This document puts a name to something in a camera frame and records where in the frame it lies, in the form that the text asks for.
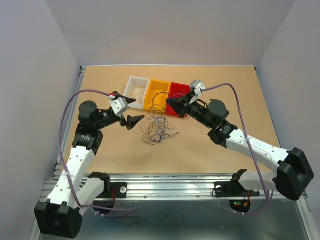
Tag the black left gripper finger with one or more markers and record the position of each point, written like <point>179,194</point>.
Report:
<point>132,121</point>
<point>129,100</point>

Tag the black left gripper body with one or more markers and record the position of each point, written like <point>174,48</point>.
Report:
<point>108,120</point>

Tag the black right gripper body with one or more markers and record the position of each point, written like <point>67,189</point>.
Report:
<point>194,109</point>

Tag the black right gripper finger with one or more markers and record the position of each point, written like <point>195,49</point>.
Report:
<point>183,99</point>
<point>179,109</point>

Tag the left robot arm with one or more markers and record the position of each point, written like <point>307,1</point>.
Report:
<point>61,214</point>

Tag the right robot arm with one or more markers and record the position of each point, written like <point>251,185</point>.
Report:
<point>289,170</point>

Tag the red plastic bin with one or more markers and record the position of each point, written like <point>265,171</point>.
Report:
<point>176,89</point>

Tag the white plastic bin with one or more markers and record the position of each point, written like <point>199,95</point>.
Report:
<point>137,88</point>

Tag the yellow plastic bin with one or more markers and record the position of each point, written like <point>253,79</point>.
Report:
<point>157,93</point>

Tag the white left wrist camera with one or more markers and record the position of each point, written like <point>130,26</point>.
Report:
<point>119,106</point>

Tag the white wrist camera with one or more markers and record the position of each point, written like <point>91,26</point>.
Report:
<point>119,106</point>
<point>196,88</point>

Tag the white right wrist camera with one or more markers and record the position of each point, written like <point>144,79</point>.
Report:
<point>196,88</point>

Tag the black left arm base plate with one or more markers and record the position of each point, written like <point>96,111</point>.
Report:
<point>116,190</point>

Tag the aluminium mounting rail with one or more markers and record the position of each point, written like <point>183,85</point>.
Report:
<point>172,187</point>

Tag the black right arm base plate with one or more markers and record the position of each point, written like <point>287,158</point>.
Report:
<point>231,189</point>

